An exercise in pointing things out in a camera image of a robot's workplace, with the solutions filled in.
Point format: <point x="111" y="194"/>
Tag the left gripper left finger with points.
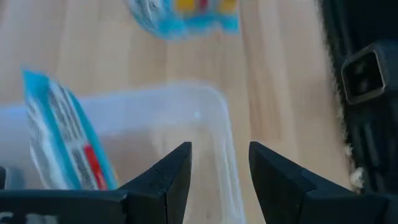
<point x="161" y="193"/>

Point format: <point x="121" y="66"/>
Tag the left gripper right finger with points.
<point x="295" y="199"/>

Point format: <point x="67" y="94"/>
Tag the large clear plastic bin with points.
<point x="186" y="102"/>

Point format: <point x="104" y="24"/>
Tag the black square mount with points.
<point x="382" y="56"/>

